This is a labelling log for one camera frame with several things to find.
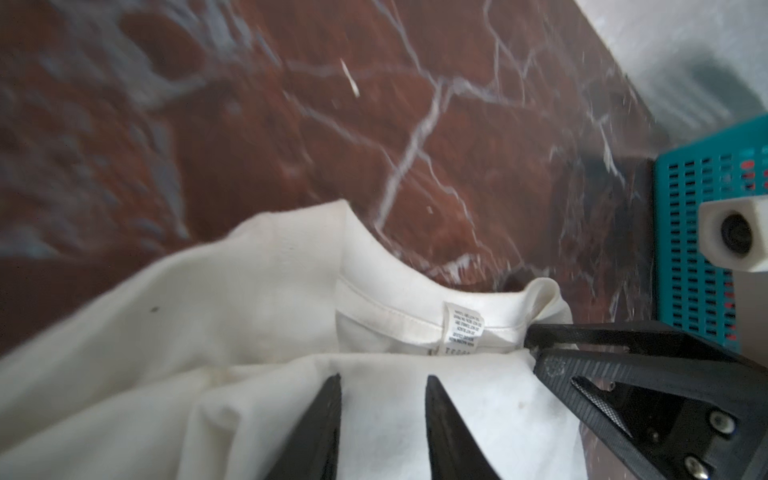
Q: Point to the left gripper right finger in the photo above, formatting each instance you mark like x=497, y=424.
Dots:
x=453, y=451

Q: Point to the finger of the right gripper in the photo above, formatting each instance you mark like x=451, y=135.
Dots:
x=663, y=417
x=645, y=338

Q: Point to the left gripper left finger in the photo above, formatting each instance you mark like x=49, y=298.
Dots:
x=312, y=450

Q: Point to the white printed t-shirt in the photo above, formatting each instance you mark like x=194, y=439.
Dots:
x=201, y=365

